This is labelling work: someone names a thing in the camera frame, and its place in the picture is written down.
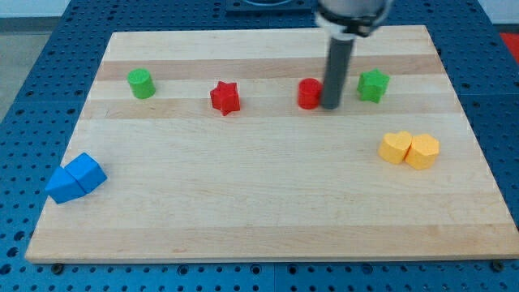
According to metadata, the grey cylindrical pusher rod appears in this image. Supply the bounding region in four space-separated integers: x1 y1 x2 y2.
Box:
320 37 354 110

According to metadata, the red cylinder block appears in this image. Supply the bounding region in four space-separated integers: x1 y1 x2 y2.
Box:
297 78 322 110

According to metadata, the green star block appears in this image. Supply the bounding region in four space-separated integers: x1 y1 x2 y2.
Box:
357 68 390 103

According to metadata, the red star block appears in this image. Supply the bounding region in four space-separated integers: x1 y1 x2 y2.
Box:
210 81 241 116

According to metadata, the yellow heart block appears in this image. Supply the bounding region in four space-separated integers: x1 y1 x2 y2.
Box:
378 131 412 165

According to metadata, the wooden board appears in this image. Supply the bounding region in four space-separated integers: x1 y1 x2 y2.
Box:
25 25 518 264

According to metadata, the green cylinder block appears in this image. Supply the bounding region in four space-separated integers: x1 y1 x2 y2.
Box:
127 68 156 99

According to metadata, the blue cube block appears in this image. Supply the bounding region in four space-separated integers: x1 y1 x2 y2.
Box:
65 152 107 194

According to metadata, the blue triangle block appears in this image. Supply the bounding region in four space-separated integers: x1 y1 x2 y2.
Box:
45 166 86 204

